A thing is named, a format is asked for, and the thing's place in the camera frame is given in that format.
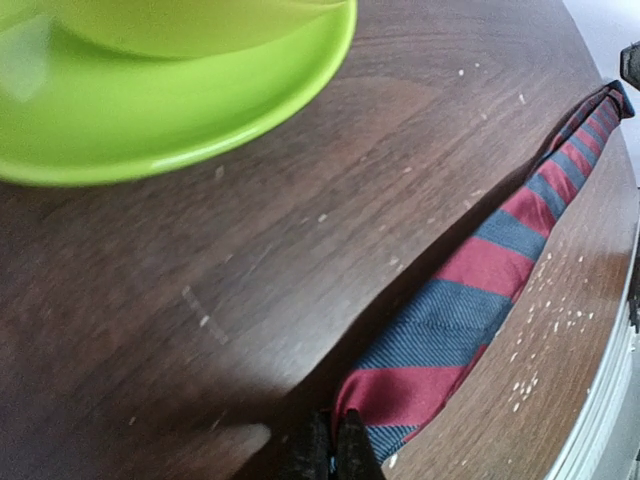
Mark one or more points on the lime green plate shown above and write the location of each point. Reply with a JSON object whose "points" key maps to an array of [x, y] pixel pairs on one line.
{"points": [[75, 114]]}

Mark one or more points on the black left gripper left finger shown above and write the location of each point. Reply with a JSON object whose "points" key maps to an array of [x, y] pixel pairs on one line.
{"points": [[309, 451]]}

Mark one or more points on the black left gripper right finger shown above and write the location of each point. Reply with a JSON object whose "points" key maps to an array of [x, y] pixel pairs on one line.
{"points": [[354, 457]]}

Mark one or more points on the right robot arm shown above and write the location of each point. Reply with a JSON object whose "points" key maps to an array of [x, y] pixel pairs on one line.
{"points": [[630, 65]]}

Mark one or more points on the red navy striped tie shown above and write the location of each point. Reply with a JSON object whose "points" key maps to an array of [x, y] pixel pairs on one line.
{"points": [[427, 351]]}

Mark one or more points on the lime green bowl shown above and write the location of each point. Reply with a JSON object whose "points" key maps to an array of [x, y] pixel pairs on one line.
{"points": [[179, 29]]}

